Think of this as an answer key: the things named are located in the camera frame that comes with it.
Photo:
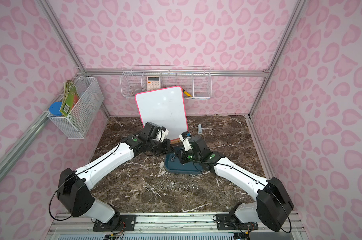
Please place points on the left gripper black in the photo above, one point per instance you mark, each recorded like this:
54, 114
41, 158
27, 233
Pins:
162, 144

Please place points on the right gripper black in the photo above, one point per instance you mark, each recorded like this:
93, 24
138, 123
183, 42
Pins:
184, 154

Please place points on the teal plastic storage box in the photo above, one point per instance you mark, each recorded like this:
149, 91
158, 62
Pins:
175, 166

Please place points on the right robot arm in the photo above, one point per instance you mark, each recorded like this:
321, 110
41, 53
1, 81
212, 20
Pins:
272, 204

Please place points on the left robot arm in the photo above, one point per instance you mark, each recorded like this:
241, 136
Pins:
74, 187

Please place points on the wooden easel stand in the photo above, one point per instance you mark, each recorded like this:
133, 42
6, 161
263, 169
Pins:
176, 141

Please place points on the pink framed whiteboard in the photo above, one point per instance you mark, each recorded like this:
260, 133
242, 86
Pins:
164, 107

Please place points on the metal bowl in basket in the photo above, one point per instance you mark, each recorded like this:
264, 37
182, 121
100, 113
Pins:
136, 91

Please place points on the pink calculator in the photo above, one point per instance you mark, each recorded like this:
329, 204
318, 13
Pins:
153, 83

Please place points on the yellow marker pen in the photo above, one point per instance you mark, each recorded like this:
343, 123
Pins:
187, 93

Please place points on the white mesh side basket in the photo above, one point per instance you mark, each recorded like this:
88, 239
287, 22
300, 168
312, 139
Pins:
77, 124

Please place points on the green paper packets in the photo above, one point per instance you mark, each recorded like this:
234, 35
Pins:
70, 98

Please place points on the blue round lid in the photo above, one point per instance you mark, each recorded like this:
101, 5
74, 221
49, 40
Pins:
55, 109

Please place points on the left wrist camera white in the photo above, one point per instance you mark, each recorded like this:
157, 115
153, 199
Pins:
162, 134

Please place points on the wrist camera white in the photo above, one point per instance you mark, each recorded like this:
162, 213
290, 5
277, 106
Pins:
184, 138
162, 134

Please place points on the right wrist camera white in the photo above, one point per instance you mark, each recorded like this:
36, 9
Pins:
184, 138

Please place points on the white wire wall basket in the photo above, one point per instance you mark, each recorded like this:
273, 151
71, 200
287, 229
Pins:
197, 82

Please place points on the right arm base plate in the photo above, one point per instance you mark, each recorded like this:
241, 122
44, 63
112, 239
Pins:
225, 222

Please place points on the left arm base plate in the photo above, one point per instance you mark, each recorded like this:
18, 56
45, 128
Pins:
116, 224

